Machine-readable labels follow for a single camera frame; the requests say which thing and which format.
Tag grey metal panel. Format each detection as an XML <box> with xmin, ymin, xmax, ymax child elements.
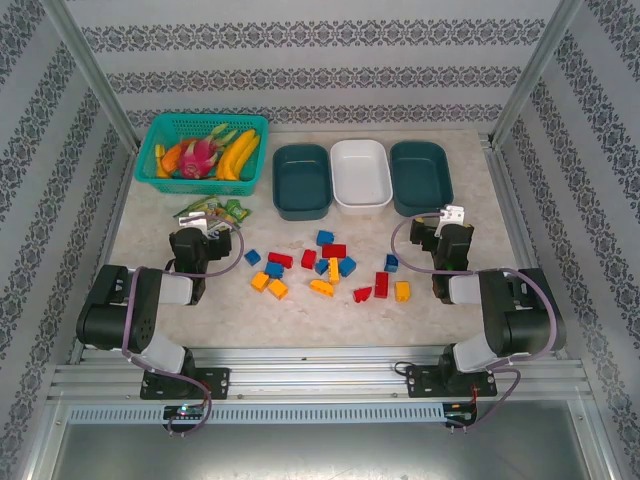
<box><xmin>29</xmin><ymin>394</ymin><xmax>616</xmax><ymax>480</ymax></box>

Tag green Fox's candy packet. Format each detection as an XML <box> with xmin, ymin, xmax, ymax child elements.
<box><xmin>173</xmin><ymin>195</ymin><xmax>236</xmax><ymax>236</ymax></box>

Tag orange toy fruit slice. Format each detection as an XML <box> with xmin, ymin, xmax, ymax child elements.
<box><xmin>162</xmin><ymin>143</ymin><xmax>184</xmax><ymax>172</ymax></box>

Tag aluminium frame post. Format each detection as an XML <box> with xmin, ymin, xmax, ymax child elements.
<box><xmin>39</xmin><ymin>0</ymin><xmax>142</xmax><ymax>151</ymax></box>
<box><xmin>487</xmin><ymin>0</ymin><xmax>584</xmax><ymax>146</ymax></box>

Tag yellow toy banana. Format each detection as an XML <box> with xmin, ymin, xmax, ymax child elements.
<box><xmin>230</xmin><ymin>132</ymin><xmax>263</xmax><ymax>181</ymax></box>
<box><xmin>215</xmin><ymin>128</ymin><xmax>257</xmax><ymax>181</ymax></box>

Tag white plastic container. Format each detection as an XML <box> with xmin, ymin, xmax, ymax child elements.
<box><xmin>329</xmin><ymin>139</ymin><xmax>394</xmax><ymax>217</ymax></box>

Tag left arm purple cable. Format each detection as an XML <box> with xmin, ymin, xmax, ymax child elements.
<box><xmin>121</xmin><ymin>213</ymin><xmax>245</xmax><ymax>436</ymax></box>

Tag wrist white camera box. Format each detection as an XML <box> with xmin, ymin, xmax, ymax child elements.
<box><xmin>433</xmin><ymin>203</ymin><xmax>467</xmax><ymax>237</ymax></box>
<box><xmin>178</xmin><ymin>211</ymin><xmax>209</xmax><ymax>234</ymax></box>

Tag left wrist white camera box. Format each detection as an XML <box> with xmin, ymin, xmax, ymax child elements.
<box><xmin>178</xmin><ymin>211</ymin><xmax>209</xmax><ymax>234</ymax></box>

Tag dark teal plastic container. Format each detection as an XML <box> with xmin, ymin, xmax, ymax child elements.
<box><xmin>388</xmin><ymin>141</ymin><xmax>455</xmax><ymax>218</ymax></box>
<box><xmin>272</xmin><ymin>143</ymin><xmax>334</xmax><ymax>221</ymax></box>

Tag small controller circuit board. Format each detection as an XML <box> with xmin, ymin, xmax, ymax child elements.
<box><xmin>164</xmin><ymin>405</ymin><xmax>206</xmax><ymax>420</ymax></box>
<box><xmin>444</xmin><ymin>402</ymin><xmax>479</xmax><ymax>424</ymax></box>

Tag green plastic mesh basket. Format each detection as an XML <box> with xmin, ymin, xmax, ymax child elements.
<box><xmin>134</xmin><ymin>112</ymin><xmax>270</xmax><ymax>197</ymax></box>

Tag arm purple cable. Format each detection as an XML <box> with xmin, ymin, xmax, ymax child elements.
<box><xmin>391</xmin><ymin>212</ymin><xmax>560</xmax><ymax>432</ymax></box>
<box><xmin>121</xmin><ymin>213</ymin><xmax>245</xmax><ymax>436</ymax></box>

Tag aluminium side rail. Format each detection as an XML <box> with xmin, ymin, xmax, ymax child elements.
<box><xmin>479</xmin><ymin>130</ymin><xmax>571</xmax><ymax>361</ymax></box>
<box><xmin>69</xmin><ymin>144</ymin><xmax>140</xmax><ymax>366</ymax></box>

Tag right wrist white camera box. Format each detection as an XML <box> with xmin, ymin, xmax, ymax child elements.
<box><xmin>433</xmin><ymin>203</ymin><xmax>467</xmax><ymax>237</ymax></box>

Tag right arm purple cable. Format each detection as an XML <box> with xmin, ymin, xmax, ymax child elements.
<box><xmin>391</xmin><ymin>212</ymin><xmax>560</xmax><ymax>432</ymax></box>

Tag pink toy dragon fruit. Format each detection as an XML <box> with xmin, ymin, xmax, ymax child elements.
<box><xmin>177</xmin><ymin>123</ymin><xmax>239</xmax><ymax>180</ymax></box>

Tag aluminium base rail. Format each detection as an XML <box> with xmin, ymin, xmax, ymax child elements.
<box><xmin>47</xmin><ymin>344</ymin><xmax>594</xmax><ymax>401</ymax></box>

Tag grey slotted cable duct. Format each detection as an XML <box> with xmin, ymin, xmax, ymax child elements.
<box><xmin>67</xmin><ymin>403</ymin><xmax>447</xmax><ymax>425</ymax></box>

